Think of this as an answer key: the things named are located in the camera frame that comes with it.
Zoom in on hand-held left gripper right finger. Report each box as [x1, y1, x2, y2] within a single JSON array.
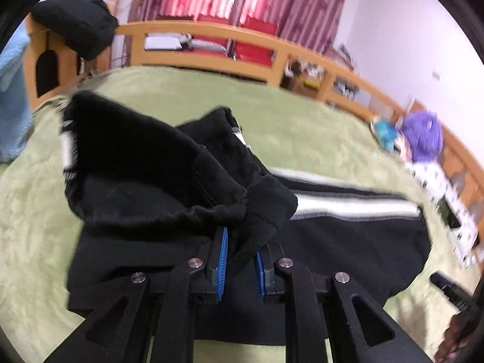
[[255, 242, 433, 363]]

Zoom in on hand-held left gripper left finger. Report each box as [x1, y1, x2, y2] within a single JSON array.
[[43, 225, 229, 363]]

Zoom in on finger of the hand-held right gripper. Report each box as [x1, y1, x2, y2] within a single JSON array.
[[430, 271, 475, 311]]

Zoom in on black pants with white drawstring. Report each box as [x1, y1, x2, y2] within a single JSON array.
[[58, 91, 432, 346]]

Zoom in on person's right hand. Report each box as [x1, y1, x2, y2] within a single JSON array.
[[434, 306, 479, 363]]

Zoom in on white floral pillow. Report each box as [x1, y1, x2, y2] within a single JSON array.
[[406, 160, 483, 266]]

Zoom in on green plush blanket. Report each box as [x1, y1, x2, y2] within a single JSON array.
[[0, 66, 481, 363]]

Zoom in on purple plush toy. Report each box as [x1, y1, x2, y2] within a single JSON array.
[[401, 111, 444, 163]]

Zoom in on pile of papers and boxes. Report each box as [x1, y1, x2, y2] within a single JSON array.
[[286, 44, 361, 100]]

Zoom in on red chair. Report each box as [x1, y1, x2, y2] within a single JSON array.
[[193, 12, 232, 51], [231, 17, 277, 63]]

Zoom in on light blue fleece blanket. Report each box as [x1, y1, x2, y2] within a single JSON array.
[[0, 23, 34, 163]]

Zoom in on black garment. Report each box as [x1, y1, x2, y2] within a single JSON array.
[[31, 0, 119, 61]]

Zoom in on wooden bed frame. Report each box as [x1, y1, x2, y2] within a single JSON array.
[[23, 2, 484, 212]]

